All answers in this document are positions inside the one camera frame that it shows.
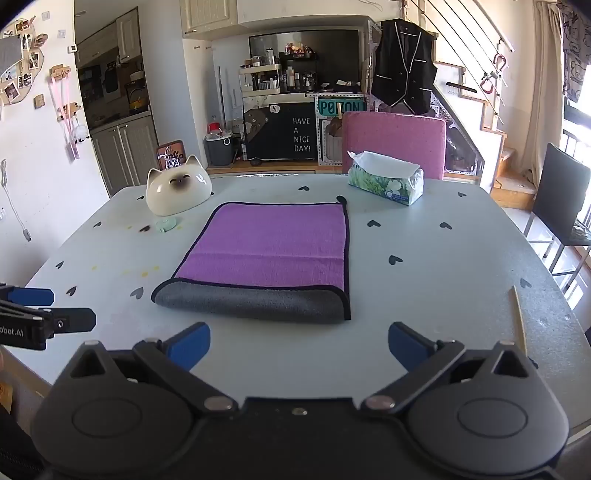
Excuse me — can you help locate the white charging cable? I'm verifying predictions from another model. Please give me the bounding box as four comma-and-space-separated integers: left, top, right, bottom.
0, 159, 33, 243

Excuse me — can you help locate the pink upholstered chair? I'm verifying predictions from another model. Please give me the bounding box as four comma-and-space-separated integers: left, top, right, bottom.
341, 111, 448, 181

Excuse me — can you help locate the black metal chair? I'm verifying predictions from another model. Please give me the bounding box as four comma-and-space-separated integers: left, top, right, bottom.
523, 142, 591, 291

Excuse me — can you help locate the wooden chopstick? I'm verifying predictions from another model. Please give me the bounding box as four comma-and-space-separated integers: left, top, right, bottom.
510, 285, 528, 357

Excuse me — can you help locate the patterned curtain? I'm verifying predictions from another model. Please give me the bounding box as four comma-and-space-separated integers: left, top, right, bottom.
556, 0, 591, 104

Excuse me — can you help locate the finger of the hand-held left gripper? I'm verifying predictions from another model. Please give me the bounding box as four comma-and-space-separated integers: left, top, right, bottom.
0, 284, 55, 307
42, 308, 97, 340

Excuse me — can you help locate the black letter board cabinet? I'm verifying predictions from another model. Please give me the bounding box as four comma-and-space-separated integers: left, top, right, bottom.
243, 100, 318, 161

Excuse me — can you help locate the white cat-shaped ceramic bowl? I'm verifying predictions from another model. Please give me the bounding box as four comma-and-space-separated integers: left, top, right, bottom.
146, 154, 213, 217

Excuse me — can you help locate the white shelf with bottles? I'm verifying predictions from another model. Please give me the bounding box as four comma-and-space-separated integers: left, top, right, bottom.
239, 64, 283, 97

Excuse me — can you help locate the purple and grey towel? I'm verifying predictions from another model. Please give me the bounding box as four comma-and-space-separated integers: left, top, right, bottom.
151, 196, 352, 323

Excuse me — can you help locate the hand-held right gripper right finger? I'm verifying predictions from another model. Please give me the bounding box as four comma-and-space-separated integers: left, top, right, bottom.
360, 322, 530, 412

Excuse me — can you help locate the grey trash bin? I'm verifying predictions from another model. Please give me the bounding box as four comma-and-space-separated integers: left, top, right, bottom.
204, 130, 235, 167

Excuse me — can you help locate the wooden staircase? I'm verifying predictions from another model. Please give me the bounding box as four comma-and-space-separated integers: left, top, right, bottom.
406, 0, 536, 210

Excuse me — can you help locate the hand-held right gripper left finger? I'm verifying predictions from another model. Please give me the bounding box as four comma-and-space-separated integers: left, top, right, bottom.
70, 322, 240, 412

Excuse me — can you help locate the grey kitchen cabinet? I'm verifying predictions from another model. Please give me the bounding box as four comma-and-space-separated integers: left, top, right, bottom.
90, 113, 160, 197

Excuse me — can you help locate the black vest with white trim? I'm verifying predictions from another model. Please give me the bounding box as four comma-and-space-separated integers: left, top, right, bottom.
370, 19, 438, 115

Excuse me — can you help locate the green floral tissue box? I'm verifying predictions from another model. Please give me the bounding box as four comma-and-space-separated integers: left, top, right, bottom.
347, 150, 424, 206

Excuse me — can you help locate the teal licence plate sign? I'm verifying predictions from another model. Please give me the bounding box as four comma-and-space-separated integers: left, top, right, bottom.
316, 95, 368, 117

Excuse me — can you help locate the photo collage wall board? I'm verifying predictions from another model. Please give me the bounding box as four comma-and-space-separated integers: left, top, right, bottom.
0, 17, 49, 120

